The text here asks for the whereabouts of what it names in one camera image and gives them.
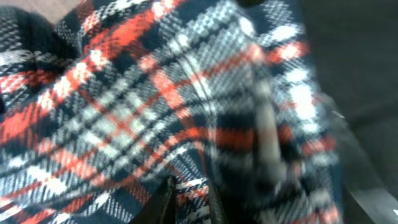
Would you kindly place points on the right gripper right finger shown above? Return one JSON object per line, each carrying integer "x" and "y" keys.
{"x": 217, "y": 213}

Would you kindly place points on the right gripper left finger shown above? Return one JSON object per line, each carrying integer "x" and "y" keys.
{"x": 161, "y": 207}

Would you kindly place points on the red blue plaid shirt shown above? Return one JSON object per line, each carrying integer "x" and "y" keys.
{"x": 100, "y": 108}

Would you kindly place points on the clear plastic storage container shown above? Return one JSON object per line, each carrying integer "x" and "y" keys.
{"x": 366, "y": 200}

